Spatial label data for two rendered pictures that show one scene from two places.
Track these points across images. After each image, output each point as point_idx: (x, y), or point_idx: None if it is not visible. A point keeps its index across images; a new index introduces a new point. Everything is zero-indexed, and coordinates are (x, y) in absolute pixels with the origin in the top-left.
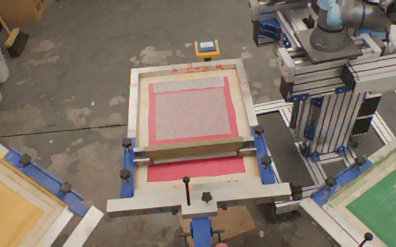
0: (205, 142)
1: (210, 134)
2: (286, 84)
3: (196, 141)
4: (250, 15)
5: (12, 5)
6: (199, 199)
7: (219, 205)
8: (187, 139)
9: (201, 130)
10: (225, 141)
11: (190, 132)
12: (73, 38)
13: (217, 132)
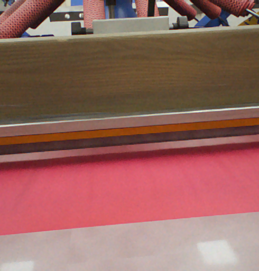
0: (102, 34)
1: (61, 237)
2: None
3: (172, 198)
4: None
5: None
6: (129, 18)
7: (86, 28)
8: (236, 204)
9: (138, 265)
10: (8, 38)
11: (234, 245)
12: None
13: (6, 249)
